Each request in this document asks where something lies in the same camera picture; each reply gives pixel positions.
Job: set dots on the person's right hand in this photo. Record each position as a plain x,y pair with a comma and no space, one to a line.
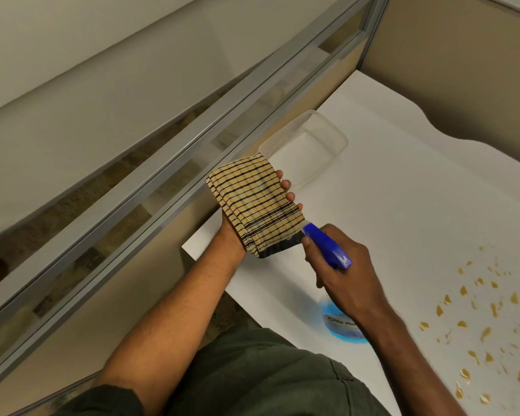
355,281

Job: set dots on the person's left hand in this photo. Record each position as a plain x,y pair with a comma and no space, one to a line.
231,234

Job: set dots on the person's right fingers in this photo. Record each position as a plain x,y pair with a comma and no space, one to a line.
310,254

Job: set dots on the person's left fingers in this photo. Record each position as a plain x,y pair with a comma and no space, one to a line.
286,185

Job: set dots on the blue spray bottle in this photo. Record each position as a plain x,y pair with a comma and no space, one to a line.
329,249

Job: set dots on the yellow black striped cloth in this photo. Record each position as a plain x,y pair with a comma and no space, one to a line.
251,199

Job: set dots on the person's left forearm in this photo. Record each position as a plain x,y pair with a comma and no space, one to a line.
177,311

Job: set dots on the person's right forearm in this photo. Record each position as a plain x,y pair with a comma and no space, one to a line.
411,363

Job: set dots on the clear plastic container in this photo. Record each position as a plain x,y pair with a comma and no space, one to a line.
308,156

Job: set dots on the dark green clothing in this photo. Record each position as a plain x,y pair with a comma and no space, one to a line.
251,376

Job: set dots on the aluminium glass partition frame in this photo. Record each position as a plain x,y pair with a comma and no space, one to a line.
242,101

